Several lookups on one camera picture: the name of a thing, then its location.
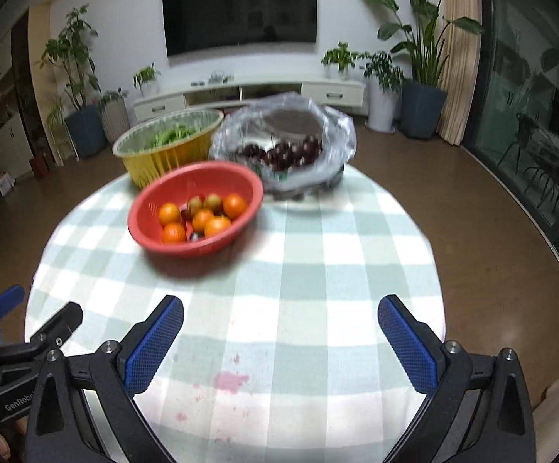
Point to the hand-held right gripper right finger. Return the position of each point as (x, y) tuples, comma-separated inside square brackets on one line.
[(407, 347)]

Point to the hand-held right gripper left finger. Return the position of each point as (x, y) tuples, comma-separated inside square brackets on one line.
[(154, 347)]

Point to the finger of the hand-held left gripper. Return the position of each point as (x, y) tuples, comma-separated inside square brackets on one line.
[(60, 323), (4, 299)]

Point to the small orange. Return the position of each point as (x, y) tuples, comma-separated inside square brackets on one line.
[(202, 219), (217, 226), (168, 213), (173, 233)]

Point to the brown-green lychee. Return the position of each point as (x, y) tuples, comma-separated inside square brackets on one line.
[(212, 200), (194, 202)]

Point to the large smooth orange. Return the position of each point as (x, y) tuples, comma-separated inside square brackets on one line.
[(235, 205)]

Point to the red plastic bowl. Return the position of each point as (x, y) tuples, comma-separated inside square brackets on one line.
[(178, 181)]

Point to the round checkered table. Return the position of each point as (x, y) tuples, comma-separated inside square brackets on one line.
[(332, 275)]

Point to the white cardboard box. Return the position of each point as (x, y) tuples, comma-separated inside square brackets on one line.
[(7, 184)]

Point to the small red bin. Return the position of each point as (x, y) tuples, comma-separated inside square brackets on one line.
[(39, 166)]

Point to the tall leafy plant, blue pot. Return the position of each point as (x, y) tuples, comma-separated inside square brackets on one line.
[(86, 132)]

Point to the gold foil bowl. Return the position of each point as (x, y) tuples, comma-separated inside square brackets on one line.
[(163, 160)]

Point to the small plant, ribbed white pot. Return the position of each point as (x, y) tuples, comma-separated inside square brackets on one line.
[(115, 120)]

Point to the green leafy vegetables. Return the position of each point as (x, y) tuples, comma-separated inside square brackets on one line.
[(173, 135)]

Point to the pile of dark cherries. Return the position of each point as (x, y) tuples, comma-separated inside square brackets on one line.
[(284, 154)]

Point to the clear plastic bag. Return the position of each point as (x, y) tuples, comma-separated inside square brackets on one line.
[(332, 130)]

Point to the large broad-leaf plant, blue pot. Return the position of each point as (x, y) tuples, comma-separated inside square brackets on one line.
[(421, 111)]

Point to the white television cabinet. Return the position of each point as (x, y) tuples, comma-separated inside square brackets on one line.
[(158, 106)]

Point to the plant in tall white pot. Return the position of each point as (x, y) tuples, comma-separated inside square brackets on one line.
[(383, 106)]

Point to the small plant, white round pot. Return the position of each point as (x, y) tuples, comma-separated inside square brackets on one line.
[(150, 89)]

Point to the beige curtain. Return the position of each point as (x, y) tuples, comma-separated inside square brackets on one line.
[(462, 82)]

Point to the glass sliding door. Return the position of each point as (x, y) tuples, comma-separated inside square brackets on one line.
[(525, 82)]

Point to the bushy plant, white round pot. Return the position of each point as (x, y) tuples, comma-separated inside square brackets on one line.
[(342, 58)]

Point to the wall-mounted black television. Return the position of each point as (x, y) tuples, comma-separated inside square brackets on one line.
[(240, 12)]

